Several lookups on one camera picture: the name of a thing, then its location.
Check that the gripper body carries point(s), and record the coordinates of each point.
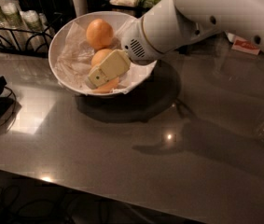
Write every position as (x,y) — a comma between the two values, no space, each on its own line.
(133,46)

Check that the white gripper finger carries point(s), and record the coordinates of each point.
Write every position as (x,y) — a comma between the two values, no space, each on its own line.
(90,84)

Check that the orange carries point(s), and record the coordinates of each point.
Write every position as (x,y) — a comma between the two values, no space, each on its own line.
(99,34)
(99,56)
(107,87)

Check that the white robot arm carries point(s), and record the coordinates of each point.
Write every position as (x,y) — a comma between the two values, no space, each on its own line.
(244,18)

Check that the white paper bowl liner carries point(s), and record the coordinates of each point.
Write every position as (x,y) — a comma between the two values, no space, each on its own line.
(72,56)

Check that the white bowl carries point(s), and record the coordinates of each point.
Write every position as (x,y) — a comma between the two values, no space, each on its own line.
(72,28)

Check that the black condiment shelf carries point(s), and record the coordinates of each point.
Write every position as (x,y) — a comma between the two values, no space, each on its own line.
(122,7)

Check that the right wrapped cup stack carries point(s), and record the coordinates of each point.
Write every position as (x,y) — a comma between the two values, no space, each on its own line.
(33,24)

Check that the white cylindrical dispenser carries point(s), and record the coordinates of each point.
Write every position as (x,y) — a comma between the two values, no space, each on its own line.
(78,0)

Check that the middle wrapped cup stack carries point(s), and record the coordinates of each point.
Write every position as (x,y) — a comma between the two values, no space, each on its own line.
(15,24)

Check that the red white packet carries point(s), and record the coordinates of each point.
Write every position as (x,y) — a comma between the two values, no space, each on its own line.
(245,46)

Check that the black wire cup rack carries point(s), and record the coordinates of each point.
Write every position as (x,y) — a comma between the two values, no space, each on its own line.
(27,42)

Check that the black wire stand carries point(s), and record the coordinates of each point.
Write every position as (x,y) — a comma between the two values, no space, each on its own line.
(8,103)

